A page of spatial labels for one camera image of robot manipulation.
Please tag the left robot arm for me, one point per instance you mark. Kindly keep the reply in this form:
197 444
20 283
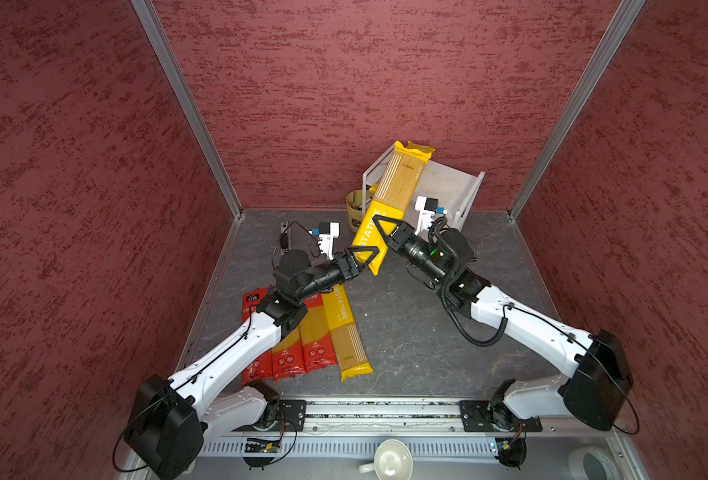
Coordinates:
168 423

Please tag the yellow pasta bag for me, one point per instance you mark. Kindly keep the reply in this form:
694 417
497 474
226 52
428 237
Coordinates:
347 343
422 152
395 175

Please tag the black white stapler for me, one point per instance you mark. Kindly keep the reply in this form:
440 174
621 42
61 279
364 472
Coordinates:
285 237

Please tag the white two-tier shelf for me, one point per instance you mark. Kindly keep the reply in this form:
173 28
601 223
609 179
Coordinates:
455 190

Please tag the white cup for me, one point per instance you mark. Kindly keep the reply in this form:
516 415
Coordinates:
393 460

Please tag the white tape roll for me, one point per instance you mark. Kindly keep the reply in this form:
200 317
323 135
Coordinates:
592 462

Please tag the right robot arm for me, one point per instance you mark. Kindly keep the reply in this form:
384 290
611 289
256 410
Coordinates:
594 378

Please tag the yellow pen cup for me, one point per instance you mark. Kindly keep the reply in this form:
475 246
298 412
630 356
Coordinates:
357 203

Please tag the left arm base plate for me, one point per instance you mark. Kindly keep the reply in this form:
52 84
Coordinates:
280 414

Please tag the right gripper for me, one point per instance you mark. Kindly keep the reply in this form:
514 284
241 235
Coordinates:
400 237

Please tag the aluminium mounting rail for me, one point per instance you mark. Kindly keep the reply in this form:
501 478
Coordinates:
350 416

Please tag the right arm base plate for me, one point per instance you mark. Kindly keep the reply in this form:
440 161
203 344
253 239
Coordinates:
480 416

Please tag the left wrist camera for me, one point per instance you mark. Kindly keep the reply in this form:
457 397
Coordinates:
325 235

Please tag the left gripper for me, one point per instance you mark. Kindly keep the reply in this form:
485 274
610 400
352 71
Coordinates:
347 265

